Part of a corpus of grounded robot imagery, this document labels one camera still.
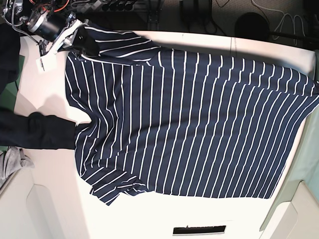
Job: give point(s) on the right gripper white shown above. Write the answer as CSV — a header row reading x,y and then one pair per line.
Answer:
x,y
75,38

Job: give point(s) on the navy white striped t-shirt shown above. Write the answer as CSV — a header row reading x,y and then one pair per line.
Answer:
x,y
182,123

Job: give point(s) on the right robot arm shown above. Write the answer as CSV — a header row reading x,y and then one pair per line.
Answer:
x,y
41,21

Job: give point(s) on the green board at left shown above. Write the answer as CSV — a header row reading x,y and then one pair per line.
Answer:
x,y
9,94

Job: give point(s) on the black garment on table edge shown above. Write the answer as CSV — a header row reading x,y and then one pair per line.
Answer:
x,y
35,131

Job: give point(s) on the grey cloth at left edge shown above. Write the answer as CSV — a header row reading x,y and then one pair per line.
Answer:
x,y
12,161

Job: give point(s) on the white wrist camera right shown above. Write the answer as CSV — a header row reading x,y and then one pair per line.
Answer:
x,y
40,63

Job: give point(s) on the white slotted vent frame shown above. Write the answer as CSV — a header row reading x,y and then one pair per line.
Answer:
x,y
199,231

